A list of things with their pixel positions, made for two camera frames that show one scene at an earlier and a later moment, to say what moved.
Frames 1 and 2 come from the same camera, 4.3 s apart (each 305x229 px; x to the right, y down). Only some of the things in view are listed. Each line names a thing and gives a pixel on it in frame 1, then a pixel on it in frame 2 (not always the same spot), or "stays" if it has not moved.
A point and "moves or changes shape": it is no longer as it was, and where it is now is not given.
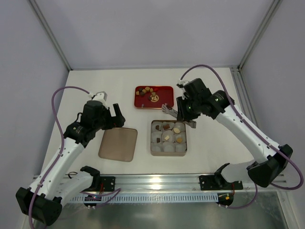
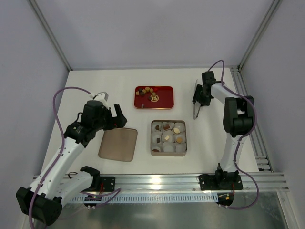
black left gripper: [112, 118] stays
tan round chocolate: [176, 130] stays
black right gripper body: [180, 112] → [198, 98]
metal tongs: [165, 109] moves or changes shape
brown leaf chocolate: [179, 140] stays
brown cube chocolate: [166, 126] stays
